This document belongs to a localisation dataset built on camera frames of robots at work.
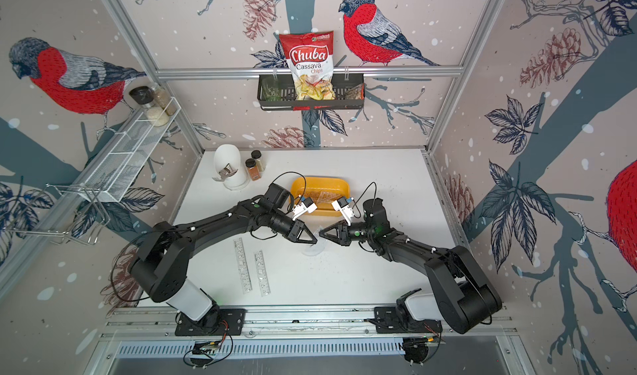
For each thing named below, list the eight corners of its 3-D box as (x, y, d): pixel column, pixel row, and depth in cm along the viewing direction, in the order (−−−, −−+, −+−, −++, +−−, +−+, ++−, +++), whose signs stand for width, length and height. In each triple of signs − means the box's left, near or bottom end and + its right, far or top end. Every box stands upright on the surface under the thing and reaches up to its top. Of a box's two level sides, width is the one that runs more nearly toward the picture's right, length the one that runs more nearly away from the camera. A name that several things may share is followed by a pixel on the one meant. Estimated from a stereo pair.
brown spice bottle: (251, 182, 111) (245, 168, 103) (251, 172, 115) (245, 158, 107) (261, 180, 112) (256, 166, 104) (260, 171, 115) (255, 157, 108)
